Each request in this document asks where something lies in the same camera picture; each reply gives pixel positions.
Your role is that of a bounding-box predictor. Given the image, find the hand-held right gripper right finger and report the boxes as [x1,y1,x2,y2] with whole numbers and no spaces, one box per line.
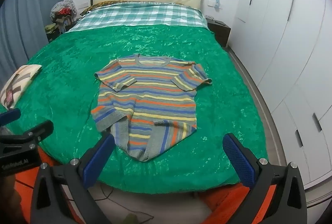
[222,133,308,224]

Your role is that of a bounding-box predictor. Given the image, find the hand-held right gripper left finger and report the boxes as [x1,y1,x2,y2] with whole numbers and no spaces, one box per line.
[31,132,116,224]

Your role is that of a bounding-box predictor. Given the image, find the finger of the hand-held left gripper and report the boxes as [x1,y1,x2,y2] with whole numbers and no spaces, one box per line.
[0,120,54,148]
[0,108,21,126]

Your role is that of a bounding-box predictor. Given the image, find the striped knit sweater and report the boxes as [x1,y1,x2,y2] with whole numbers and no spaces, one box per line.
[91,54,212,162]

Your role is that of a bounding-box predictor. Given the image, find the beige patterned cushion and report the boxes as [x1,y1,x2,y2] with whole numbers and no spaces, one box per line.
[0,64,42,110]

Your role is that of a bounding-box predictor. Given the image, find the orange quilted sheet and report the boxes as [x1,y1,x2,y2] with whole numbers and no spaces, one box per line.
[12,146,278,224]

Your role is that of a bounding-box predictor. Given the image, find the green floral blanket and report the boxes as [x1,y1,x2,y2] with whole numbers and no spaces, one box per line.
[0,24,269,187]

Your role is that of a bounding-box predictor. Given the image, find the grey blue curtain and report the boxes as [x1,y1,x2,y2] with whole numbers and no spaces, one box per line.
[0,0,65,77]

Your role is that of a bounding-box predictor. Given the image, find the grey netted bundle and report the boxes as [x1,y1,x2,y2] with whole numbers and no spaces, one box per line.
[50,0,78,23]

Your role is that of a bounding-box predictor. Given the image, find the dark wooden nightstand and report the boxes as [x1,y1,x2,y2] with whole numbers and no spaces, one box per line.
[206,18,231,48]

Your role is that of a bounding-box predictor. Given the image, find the yellow patterned cloth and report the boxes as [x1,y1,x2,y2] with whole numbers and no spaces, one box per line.
[79,1,130,17]

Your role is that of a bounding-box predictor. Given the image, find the white wardrobe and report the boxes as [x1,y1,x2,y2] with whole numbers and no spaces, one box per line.
[235,0,332,188]

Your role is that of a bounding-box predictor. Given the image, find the green white checked blanket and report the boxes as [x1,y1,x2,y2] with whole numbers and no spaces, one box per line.
[64,2,209,33]

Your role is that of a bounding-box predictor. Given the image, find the thin dark floor cable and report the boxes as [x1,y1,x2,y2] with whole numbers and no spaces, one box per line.
[99,185,154,222]

